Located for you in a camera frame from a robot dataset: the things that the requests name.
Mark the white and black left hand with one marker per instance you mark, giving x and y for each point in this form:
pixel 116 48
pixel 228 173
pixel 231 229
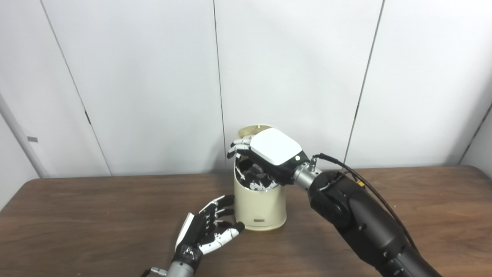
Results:
pixel 200 234

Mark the white and black right hand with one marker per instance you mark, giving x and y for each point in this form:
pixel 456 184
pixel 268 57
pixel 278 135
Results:
pixel 275 148

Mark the cream-colored lidded bin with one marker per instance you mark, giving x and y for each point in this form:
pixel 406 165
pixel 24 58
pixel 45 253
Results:
pixel 259 207

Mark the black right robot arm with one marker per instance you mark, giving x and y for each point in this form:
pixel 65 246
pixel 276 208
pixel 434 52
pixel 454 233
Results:
pixel 361 219

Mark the black wall panel hinge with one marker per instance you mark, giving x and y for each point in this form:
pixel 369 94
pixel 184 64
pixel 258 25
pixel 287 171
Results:
pixel 87 117

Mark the small grey wall label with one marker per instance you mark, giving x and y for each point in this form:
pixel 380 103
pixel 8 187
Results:
pixel 32 139

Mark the white wall pole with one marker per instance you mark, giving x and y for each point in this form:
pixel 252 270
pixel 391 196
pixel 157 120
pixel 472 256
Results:
pixel 21 136

